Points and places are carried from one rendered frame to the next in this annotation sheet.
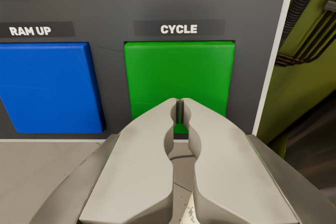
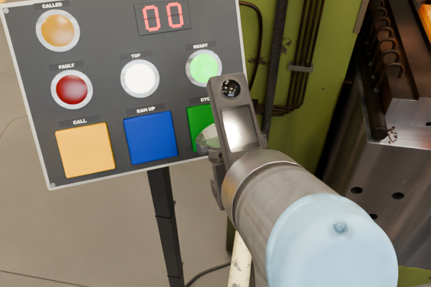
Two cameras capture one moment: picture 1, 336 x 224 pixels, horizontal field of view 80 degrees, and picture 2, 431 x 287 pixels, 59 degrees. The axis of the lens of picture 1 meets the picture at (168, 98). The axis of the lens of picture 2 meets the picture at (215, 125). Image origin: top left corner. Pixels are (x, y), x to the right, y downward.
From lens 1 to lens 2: 0.48 m
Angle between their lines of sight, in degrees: 18
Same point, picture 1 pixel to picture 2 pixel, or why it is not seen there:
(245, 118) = not seen: hidden behind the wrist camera
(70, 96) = (163, 136)
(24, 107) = (140, 147)
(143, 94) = (197, 129)
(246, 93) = not seen: hidden behind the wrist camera
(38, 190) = not seen: outside the picture
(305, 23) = (283, 80)
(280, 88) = (289, 137)
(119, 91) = (184, 131)
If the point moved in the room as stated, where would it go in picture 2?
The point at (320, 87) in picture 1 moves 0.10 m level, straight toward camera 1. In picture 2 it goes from (317, 127) to (299, 150)
